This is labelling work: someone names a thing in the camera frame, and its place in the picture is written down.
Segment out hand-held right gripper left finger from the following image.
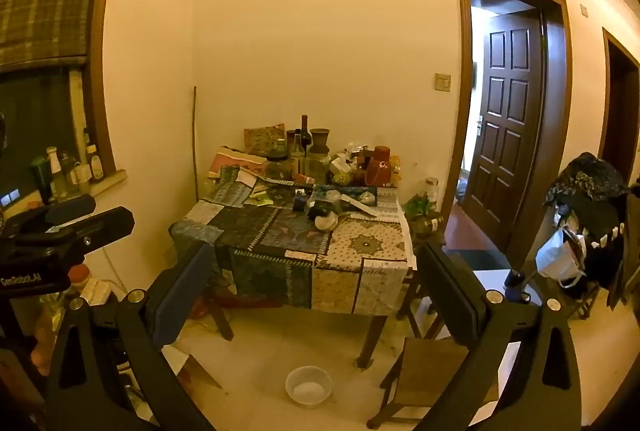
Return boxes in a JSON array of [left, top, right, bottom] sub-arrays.
[[42, 242, 217, 431]]

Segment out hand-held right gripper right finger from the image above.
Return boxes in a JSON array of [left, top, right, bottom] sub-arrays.
[[414, 241, 584, 431]]

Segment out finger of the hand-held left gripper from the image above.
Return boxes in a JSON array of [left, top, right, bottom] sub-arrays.
[[45, 194, 97, 227], [47, 206, 136, 255]]

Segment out white plastic basin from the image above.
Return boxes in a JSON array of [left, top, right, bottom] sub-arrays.
[[285, 365, 333, 409]]

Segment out white bottle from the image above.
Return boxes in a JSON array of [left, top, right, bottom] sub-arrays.
[[46, 146, 66, 199]]

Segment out dark green cup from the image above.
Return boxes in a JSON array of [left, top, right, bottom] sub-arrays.
[[31, 156, 52, 205]]

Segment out dark green doormat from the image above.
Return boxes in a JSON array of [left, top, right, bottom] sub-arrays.
[[445, 248, 512, 270]]

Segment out brown glass bottle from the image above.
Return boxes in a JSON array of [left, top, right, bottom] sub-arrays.
[[86, 144, 105, 183]]

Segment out small blue bottle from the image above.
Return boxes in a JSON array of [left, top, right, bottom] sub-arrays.
[[504, 268, 532, 303]]

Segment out brown bottle lying down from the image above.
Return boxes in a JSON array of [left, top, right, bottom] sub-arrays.
[[410, 214, 444, 237]]

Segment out wooden stool with light seat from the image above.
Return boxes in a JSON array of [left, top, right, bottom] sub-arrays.
[[367, 336, 501, 429]]

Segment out dark wooden table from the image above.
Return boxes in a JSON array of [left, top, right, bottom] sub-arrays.
[[200, 256, 391, 369]]

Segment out green plastic bag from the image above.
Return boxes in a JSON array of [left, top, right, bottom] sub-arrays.
[[404, 194, 432, 219]]

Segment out patchwork tablecloth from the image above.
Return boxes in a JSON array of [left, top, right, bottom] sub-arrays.
[[169, 168, 418, 316]]

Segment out white plastic bag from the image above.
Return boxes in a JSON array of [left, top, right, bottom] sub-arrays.
[[536, 226, 588, 288]]

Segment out thin wooden stick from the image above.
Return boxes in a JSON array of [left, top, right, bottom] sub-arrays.
[[192, 86, 199, 204]]

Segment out white tape roll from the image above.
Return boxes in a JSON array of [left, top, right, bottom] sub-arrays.
[[314, 211, 340, 233]]

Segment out pink patterned box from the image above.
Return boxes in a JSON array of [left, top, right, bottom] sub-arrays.
[[209, 147, 268, 178]]

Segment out red thermos jug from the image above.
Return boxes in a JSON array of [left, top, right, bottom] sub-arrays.
[[365, 146, 394, 187]]

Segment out glass jar with black lid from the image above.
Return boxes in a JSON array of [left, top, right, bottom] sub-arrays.
[[265, 148, 291, 182]]

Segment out floral patterned box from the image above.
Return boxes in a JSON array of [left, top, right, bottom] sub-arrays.
[[244, 124, 286, 153]]

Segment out clear bottle with brown label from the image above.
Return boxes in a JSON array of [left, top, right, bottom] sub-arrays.
[[290, 134, 306, 177]]

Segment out pile of dark clothes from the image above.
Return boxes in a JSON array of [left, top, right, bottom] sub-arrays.
[[545, 152, 640, 309]]

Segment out large glass jar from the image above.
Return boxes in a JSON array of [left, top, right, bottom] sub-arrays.
[[305, 150, 331, 184]]

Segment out dark brown panelled door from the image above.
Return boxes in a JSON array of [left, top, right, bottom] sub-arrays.
[[462, 14, 546, 257]]

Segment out clay vase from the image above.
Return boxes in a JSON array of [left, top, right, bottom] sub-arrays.
[[309, 128, 331, 154]]

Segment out wooden window frame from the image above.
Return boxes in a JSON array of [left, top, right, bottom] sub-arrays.
[[82, 0, 132, 174]]

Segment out wooden door frame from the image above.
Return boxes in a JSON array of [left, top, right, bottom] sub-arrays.
[[440, 0, 573, 264], [601, 27, 640, 174]]

